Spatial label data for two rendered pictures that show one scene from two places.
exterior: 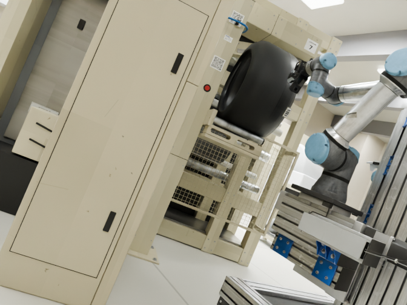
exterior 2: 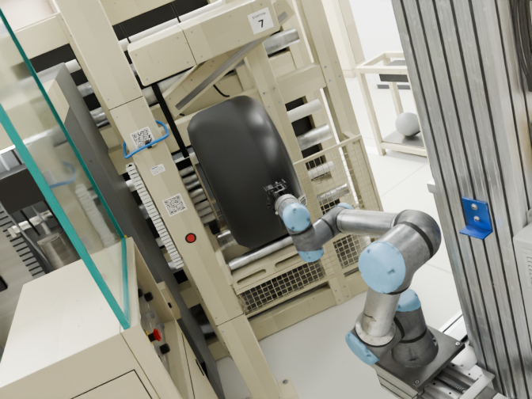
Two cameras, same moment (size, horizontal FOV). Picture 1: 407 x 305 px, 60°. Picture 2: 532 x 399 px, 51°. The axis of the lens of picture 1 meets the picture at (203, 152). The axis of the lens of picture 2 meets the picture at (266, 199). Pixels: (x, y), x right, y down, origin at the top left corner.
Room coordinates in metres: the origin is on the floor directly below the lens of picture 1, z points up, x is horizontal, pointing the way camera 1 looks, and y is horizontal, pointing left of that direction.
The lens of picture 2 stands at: (0.11, -0.48, 2.05)
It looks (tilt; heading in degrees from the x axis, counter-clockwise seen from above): 25 degrees down; 8
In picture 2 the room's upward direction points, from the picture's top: 22 degrees counter-clockwise
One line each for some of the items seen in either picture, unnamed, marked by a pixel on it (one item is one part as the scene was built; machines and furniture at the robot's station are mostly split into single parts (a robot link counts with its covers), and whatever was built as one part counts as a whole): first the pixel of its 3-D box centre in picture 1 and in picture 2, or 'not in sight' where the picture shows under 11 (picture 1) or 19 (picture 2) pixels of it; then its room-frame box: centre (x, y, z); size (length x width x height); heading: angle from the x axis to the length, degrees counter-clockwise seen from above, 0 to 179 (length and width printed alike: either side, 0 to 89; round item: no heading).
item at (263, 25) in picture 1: (276, 34); (202, 37); (2.53, -0.15, 1.71); 0.61 x 0.25 x 0.15; 103
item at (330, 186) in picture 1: (331, 186); (411, 338); (1.50, -0.56, 0.77); 0.15 x 0.15 x 0.10
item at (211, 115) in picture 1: (205, 118); (219, 252); (2.17, 0.07, 0.90); 0.40 x 0.03 x 0.10; 13
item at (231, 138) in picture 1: (232, 140); (270, 262); (2.08, -0.13, 0.84); 0.36 x 0.09 x 0.06; 103
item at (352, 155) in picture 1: (341, 161); (400, 311); (1.49, -0.56, 0.88); 0.13 x 0.12 x 0.14; 124
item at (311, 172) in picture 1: (292, 190); (400, 8); (6.15, -1.70, 0.78); 0.76 x 0.64 x 1.57; 36
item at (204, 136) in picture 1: (223, 144); (264, 254); (2.21, -0.10, 0.80); 0.37 x 0.36 x 0.02; 13
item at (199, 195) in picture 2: not in sight; (186, 195); (2.53, 0.20, 1.05); 0.20 x 0.15 x 0.30; 103
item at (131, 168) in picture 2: not in sight; (157, 216); (2.09, 0.22, 1.19); 0.05 x 0.04 x 0.48; 13
